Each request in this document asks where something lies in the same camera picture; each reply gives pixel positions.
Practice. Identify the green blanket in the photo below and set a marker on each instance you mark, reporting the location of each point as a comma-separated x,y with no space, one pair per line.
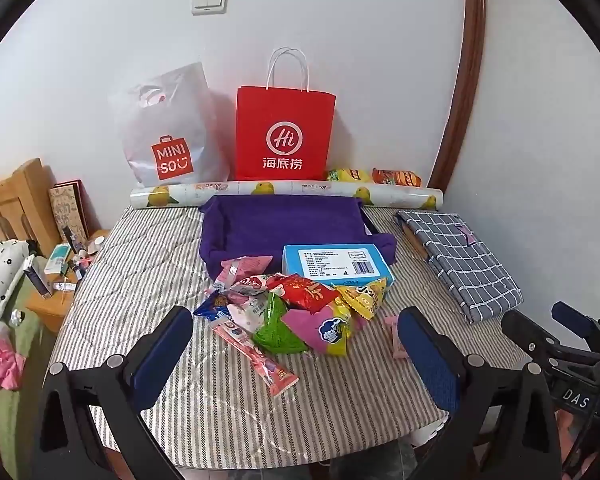
20,410

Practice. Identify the white light switch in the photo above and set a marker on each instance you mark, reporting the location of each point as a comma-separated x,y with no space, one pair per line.
210,0

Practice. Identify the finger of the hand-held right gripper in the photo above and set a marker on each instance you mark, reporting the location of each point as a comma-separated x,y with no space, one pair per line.
525,331
572,314

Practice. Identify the pink and yellow chip bag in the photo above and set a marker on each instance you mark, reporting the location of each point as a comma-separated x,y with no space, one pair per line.
325,332

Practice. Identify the grey checked fabric cover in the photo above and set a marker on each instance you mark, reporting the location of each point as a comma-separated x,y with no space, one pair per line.
460,260

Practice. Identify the dark blue small box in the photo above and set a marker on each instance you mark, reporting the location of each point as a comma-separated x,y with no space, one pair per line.
37,277

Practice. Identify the teal small box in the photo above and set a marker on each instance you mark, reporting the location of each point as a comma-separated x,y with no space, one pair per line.
60,257

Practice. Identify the long pink stick packet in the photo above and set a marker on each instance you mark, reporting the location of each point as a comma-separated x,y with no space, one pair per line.
260,362

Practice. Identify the lemon print paper roll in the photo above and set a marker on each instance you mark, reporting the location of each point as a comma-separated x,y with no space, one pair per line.
300,192

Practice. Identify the small blue snack packet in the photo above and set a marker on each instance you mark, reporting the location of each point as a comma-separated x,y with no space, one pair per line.
210,307

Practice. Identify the red paper bag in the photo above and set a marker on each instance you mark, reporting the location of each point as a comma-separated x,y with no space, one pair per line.
285,125

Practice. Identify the wooden headboard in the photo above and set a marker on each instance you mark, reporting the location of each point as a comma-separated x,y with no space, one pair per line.
20,200

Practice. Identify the pink red snack packet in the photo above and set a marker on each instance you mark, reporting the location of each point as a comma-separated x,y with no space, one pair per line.
247,286

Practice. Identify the brown patterned box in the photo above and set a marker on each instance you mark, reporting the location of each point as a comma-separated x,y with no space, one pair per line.
69,212

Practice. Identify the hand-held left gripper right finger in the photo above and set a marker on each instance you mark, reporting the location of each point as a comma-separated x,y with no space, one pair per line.
427,360

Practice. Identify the yellow snack bag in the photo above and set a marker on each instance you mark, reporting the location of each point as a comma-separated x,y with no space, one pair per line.
350,175

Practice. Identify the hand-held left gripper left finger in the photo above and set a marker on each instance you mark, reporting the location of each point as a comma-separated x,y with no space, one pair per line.
164,357

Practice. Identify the black spotted white pillow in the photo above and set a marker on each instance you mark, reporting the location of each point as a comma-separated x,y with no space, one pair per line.
0,275

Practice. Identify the striped quilted table cover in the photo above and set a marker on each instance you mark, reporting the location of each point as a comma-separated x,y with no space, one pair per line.
145,260

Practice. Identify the white plastic shopping bag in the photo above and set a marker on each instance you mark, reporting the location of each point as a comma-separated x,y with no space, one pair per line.
180,115

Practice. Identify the brown wooden door frame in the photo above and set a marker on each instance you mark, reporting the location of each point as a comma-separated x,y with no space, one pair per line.
467,70

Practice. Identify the green snack packet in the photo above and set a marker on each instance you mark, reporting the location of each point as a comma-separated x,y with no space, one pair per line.
277,334

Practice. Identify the wooden nightstand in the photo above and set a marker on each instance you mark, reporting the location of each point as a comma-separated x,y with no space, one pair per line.
50,310

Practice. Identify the pale pink snack packet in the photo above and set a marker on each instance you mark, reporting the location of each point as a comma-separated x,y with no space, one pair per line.
245,316

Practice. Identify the small pink candy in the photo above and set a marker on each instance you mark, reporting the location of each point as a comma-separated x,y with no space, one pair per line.
395,342

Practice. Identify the yellow snack packet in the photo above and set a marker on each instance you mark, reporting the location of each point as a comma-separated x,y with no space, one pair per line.
362,300

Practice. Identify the purple fabric basket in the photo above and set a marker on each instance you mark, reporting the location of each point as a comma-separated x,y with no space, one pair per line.
260,225

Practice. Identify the orange snack bag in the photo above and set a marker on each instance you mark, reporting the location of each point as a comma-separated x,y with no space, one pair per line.
397,176

